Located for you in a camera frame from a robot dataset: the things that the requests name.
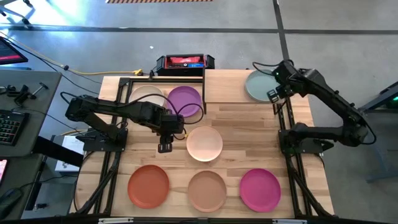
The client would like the red black power station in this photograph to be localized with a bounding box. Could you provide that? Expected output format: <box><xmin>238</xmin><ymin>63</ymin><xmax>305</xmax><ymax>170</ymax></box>
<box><xmin>155</xmin><ymin>53</ymin><xmax>216</xmax><ymax>77</ymax></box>

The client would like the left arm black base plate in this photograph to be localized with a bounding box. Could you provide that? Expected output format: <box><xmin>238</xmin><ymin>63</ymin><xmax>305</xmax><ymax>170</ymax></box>
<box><xmin>83</xmin><ymin>128</ymin><xmax>129</xmax><ymax>152</ymax></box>

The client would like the phone with pink screen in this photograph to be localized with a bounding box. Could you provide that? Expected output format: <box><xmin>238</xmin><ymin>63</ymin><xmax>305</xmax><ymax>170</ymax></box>
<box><xmin>0</xmin><ymin>159</ymin><xmax>9</xmax><ymax>184</ymax></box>

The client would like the white printed box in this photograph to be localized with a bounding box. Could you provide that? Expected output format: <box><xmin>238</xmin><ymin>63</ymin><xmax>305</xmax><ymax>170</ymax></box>
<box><xmin>54</xmin><ymin>135</ymin><xmax>86</xmax><ymax>173</ymax></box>

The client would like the black desk clamp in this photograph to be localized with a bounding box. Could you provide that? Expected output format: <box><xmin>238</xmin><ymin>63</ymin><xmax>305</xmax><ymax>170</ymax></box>
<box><xmin>5</xmin><ymin>83</ymin><xmax>38</xmax><ymax>106</ymax></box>

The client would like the grey-green sage plate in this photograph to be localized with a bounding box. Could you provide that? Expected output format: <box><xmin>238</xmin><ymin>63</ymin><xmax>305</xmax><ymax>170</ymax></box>
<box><xmin>244</xmin><ymin>69</ymin><xmax>282</xmax><ymax>104</ymax></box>

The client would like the blue-grey metal stand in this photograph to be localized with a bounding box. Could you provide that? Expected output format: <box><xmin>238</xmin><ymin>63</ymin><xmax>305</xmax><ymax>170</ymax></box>
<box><xmin>357</xmin><ymin>81</ymin><xmax>398</xmax><ymax>184</ymax></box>

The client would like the grey stand leg base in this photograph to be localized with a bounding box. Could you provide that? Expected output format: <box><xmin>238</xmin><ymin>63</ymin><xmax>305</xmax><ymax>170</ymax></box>
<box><xmin>0</xmin><ymin>0</ymin><xmax>35</xmax><ymax>26</ymax></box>

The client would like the black computer mouse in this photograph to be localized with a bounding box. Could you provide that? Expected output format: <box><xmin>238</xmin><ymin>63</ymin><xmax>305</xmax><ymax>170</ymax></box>
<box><xmin>0</xmin><ymin>188</ymin><xmax>24</xmax><ymax>215</ymax></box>

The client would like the black flat bar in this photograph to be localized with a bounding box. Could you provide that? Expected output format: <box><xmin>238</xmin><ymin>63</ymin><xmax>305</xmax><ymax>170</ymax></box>
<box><xmin>32</xmin><ymin>136</ymin><xmax>85</xmax><ymax>168</ymax></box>

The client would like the cream white plate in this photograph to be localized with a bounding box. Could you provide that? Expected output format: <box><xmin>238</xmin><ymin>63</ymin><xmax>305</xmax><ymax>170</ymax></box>
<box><xmin>128</xmin><ymin>84</ymin><xmax>166</xmax><ymax>108</ymax></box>

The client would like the black table edge rail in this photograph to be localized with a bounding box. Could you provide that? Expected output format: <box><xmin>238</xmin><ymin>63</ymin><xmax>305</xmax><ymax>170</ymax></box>
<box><xmin>0</xmin><ymin>214</ymin><xmax>398</xmax><ymax>224</ymax></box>

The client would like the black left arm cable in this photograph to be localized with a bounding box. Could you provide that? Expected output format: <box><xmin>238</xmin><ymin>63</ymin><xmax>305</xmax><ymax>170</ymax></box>
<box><xmin>124</xmin><ymin>92</ymin><xmax>205</xmax><ymax>141</ymax></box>

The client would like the pale peach plate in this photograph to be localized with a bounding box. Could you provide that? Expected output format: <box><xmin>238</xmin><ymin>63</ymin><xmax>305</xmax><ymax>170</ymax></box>
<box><xmin>185</xmin><ymin>126</ymin><xmax>224</xmax><ymax>162</ymax></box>

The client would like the magenta plate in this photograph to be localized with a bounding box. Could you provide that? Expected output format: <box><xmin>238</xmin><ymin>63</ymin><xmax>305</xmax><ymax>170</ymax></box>
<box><xmin>239</xmin><ymin>168</ymin><xmax>282</xmax><ymax>213</ymax></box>

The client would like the black computer monitor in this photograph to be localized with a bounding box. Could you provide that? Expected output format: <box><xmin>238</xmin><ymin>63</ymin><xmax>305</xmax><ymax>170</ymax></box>
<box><xmin>0</xmin><ymin>36</ymin><xmax>29</xmax><ymax>65</ymax></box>

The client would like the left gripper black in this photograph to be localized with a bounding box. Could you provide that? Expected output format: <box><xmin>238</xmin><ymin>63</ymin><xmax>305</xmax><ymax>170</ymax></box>
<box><xmin>157</xmin><ymin>112</ymin><xmax>187</xmax><ymax>154</ymax></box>

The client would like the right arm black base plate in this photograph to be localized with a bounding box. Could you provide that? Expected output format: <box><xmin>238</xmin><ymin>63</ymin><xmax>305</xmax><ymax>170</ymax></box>
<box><xmin>278</xmin><ymin>129</ymin><xmax>335</xmax><ymax>156</ymax></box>

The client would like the yellow extension cable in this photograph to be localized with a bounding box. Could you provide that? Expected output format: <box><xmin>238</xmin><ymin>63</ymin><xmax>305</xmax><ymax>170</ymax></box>
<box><xmin>0</xmin><ymin>30</ymin><xmax>144</xmax><ymax>77</ymax></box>

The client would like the tan brown plate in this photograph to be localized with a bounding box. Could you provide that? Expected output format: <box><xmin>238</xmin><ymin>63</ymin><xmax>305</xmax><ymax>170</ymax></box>
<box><xmin>187</xmin><ymin>170</ymin><xmax>228</xmax><ymax>213</ymax></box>

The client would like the orange plate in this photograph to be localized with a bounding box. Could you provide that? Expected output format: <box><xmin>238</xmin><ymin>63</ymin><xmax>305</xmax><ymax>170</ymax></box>
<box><xmin>127</xmin><ymin>164</ymin><xmax>170</xmax><ymax>210</ymax></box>

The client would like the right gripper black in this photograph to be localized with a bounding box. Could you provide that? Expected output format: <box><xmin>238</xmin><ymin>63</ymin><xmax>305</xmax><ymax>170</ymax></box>
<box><xmin>266</xmin><ymin>60</ymin><xmax>301</xmax><ymax>104</ymax></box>

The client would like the black backlit keyboard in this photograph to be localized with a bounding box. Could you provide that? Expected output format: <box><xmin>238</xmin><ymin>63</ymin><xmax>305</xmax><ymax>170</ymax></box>
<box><xmin>0</xmin><ymin>109</ymin><xmax>30</xmax><ymax>147</ymax></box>

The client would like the purple plate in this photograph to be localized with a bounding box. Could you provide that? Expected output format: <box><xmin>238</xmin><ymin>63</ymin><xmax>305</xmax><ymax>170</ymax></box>
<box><xmin>166</xmin><ymin>85</ymin><xmax>203</xmax><ymax>118</ymax></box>

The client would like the grey side desk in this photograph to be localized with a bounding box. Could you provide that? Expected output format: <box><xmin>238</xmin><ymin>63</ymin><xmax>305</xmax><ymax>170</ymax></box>
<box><xmin>0</xmin><ymin>70</ymin><xmax>63</xmax><ymax>158</ymax></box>
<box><xmin>0</xmin><ymin>154</ymin><xmax>44</xmax><ymax>220</ymax></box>

